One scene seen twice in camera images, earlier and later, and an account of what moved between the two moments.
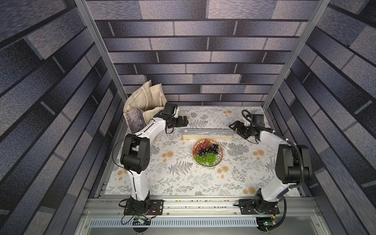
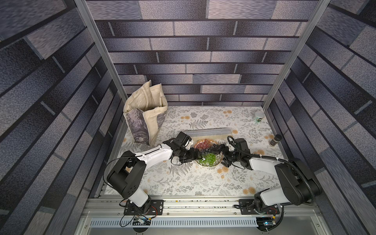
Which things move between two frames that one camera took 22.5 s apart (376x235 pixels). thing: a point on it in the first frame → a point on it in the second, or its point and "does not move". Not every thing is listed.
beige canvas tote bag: [142, 104] does not move
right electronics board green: [265, 223] does not move
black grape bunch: [213, 149] does not move
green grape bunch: [209, 158] does not move
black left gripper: [180, 123] → [192, 157]
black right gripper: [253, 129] → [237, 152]
